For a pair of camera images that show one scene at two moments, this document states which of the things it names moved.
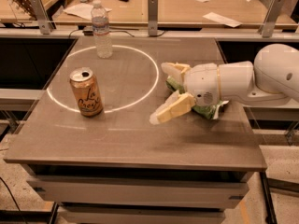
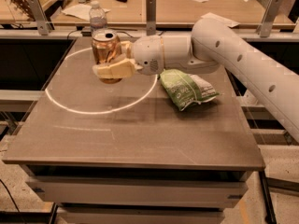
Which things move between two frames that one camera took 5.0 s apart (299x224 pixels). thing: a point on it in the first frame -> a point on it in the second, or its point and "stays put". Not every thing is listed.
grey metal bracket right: x=268 y=22 stays put
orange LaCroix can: x=88 y=91 -> x=106 y=45
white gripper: x=202 y=82 -> x=146 y=55
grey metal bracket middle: x=152 y=16 stays put
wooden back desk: x=177 y=8 stays put
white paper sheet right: x=222 y=20 stays put
